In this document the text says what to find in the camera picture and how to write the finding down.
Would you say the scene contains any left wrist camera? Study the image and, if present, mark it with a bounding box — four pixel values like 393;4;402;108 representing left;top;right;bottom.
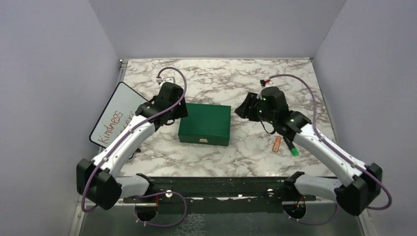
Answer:
156;76;176;86

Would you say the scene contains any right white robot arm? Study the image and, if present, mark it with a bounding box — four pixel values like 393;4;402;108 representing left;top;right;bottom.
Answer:
235;87;383;216

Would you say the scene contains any white dry-erase board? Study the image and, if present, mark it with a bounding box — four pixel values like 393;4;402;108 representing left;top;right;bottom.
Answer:
89;82;147;148

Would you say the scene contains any green jewelry box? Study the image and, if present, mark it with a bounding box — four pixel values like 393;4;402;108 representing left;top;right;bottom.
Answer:
178;103;231;147

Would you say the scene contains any orange highlighter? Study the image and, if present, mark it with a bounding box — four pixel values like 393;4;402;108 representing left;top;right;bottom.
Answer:
271;136;282;153

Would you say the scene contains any green black highlighter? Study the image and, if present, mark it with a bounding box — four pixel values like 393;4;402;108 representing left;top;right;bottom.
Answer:
283;137;299;156

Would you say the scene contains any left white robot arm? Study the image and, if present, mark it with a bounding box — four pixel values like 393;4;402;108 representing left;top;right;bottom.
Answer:
76;82;187;212

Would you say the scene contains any black mounting rail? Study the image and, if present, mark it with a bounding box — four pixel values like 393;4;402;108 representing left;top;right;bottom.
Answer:
123;177;316;214

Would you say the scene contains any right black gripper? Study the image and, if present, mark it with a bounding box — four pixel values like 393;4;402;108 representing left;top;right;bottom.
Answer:
235;92;276;125

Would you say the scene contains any aluminium frame rail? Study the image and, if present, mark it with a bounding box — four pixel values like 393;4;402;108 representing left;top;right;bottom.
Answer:
69;201;377;236

